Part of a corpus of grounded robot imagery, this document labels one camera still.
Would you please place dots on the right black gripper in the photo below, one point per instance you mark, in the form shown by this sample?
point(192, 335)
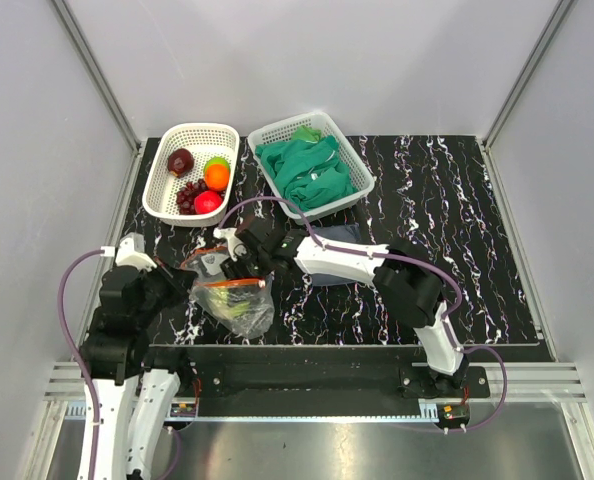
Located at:
point(232, 269)

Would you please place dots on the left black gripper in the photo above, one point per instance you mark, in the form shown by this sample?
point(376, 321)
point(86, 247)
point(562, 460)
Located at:
point(182, 280)

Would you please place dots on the pale green fake cabbage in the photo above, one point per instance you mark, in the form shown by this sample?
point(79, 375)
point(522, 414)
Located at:
point(229, 303)

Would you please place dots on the clear zip top bag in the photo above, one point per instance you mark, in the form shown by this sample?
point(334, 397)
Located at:
point(207, 264)

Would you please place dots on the red fake peach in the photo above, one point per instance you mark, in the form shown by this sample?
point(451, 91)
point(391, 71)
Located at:
point(207, 202)

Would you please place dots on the purple fake grapes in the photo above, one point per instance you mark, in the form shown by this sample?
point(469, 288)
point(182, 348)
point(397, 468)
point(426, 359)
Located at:
point(186, 196)

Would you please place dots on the orange fake fruit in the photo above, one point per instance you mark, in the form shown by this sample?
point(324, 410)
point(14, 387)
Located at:
point(217, 177)

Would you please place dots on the green fake apple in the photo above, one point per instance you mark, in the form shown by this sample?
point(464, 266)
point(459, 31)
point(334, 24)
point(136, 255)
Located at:
point(217, 160)

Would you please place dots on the dark red fake apple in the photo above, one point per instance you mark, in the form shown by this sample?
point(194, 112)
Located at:
point(180, 162)

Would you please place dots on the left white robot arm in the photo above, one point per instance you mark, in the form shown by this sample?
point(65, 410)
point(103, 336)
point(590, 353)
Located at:
point(129, 386)

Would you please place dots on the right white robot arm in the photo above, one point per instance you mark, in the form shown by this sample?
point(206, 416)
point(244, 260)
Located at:
point(412, 290)

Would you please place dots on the grey folded towel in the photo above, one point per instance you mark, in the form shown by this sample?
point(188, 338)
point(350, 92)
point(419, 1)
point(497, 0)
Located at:
point(343, 233)

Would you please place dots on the white oval perforated basket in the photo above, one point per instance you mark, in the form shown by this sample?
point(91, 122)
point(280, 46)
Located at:
point(204, 141)

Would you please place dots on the green cloth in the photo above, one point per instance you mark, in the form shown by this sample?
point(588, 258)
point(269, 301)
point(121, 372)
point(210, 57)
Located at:
point(307, 169)

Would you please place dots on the white rectangular plastic basket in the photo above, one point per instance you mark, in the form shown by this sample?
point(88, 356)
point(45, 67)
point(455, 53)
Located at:
point(282, 130)

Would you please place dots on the left connector box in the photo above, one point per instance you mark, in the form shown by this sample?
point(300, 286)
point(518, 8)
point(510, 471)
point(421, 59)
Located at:
point(183, 409)

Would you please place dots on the connector box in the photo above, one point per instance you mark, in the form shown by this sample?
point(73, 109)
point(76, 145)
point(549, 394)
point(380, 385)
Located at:
point(453, 416)
point(183, 409)

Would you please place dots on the black marble pattern mat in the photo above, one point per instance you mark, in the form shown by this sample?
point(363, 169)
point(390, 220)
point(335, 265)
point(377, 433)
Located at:
point(433, 190)

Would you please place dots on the right connector box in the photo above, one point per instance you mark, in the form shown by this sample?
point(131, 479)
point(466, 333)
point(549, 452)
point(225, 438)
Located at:
point(453, 416)

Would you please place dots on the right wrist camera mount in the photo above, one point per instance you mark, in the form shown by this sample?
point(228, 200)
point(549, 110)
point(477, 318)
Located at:
point(236, 248)

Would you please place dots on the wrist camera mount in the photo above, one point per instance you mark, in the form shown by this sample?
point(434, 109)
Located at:
point(131, 252)
point(236, 248)

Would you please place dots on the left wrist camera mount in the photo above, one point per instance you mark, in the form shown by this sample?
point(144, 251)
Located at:
point(131, 252)

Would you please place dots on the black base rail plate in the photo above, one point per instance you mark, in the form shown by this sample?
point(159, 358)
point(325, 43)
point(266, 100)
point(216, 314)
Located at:
point(311, 384)

